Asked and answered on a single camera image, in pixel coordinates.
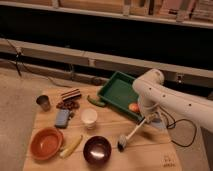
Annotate white handled dish brush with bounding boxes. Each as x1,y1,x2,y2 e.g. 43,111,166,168
117,118,146,152

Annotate green plastic tray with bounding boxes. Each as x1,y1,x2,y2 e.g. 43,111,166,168
97,71,143,123

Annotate dark brown bowl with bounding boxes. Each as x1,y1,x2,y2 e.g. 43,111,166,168
83,136,112,165

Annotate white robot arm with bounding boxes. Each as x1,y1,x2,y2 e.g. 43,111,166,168
132,69,213,132

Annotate orange toy fruit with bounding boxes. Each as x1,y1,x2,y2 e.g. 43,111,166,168
128,103,139,113

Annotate green toy cucumber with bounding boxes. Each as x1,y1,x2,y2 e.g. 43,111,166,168
87,95,106,107

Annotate white paper cup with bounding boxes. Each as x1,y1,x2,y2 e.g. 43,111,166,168
81,108,98,129

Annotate striped chocolate wafer block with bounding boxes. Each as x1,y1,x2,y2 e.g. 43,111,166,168
61,89,81,101

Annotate brown toy grapes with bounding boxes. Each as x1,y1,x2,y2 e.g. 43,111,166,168
56,100,80,110

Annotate yellow toy corn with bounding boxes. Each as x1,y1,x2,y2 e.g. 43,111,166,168
59,135,83,158

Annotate blue sponge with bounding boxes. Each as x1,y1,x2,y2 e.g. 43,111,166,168
55,109,70,128

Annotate small metal cup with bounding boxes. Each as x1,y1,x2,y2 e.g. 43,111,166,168
36,95,51,111

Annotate orange bowl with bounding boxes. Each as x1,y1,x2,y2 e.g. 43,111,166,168
30,127,64,161

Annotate grey floor cable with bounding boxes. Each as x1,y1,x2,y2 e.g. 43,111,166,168
0,33,73,89

